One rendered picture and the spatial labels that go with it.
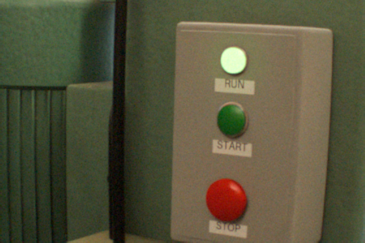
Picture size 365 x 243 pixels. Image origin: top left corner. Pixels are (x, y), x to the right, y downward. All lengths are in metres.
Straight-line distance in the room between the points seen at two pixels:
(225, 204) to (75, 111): 0.25
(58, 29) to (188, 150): 0.26
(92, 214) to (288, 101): 0.29
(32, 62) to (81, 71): 0.05
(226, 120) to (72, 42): 0.28
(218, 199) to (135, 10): 0.19
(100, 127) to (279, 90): 0.25
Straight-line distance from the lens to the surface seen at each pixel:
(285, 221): 0.52
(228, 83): 0.53
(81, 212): 0.75
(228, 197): 0.52
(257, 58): 0.52
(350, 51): 0.55
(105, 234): 0.66
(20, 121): 0.77
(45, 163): 0.78
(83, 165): 0.74
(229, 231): 0.54
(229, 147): 0.53
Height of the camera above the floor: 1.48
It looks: 6 degrees down
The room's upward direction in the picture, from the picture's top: 2 degrees clockwise
